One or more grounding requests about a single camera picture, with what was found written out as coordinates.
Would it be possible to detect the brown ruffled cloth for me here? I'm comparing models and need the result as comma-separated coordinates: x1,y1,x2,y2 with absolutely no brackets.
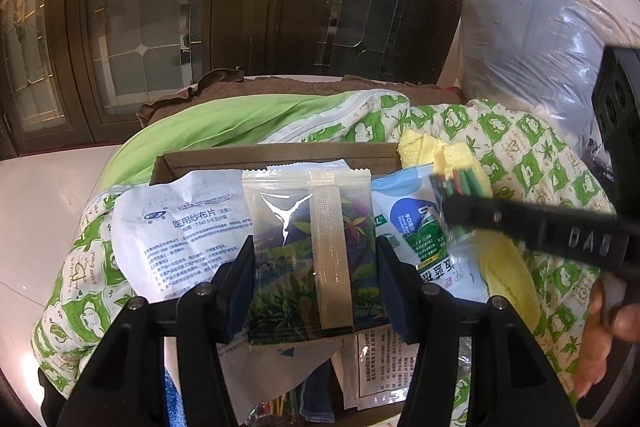
136,66,466,128

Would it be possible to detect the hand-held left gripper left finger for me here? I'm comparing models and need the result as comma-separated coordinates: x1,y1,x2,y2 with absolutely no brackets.
55,234,256,427

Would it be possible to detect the white text-printed packet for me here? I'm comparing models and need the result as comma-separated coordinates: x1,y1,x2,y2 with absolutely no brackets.
356,329,422,410

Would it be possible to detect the wooden door plain leaded glass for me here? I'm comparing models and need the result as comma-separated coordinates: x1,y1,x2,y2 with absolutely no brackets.
0,0,96,158

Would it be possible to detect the plastic bag of grey bedding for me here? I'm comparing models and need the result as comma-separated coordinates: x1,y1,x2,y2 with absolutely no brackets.
460,0,640,168

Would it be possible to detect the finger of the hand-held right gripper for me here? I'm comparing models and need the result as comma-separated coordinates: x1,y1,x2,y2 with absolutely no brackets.
442,194,632,270

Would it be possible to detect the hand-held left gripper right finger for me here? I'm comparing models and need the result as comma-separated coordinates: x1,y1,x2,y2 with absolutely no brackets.
375,234,581,427

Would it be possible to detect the blue white wipes packet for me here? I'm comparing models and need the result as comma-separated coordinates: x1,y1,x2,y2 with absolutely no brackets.
370,164,483,303

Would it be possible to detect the shallow cardboard box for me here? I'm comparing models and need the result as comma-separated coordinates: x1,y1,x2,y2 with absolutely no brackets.
150,143,416,427

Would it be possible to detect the yellow towel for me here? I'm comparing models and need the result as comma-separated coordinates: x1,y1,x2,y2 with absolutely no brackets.
397,129,543,338

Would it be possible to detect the bag of coloured sticks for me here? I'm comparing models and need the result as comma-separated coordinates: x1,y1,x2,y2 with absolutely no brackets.
250,389,301,427
429,169,496,248

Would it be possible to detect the person's right hand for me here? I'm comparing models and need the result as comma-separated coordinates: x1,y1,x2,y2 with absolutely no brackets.
572,277,640,400

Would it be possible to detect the colourful landscape print packet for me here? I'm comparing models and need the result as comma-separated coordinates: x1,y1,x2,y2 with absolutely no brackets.
241,166,392,348

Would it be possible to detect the wooden door gold ornament glass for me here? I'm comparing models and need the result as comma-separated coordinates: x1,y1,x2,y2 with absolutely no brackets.
65,0,281,138

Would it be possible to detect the green printed quilt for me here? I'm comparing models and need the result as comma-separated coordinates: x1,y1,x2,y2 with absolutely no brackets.
30,89,618,427

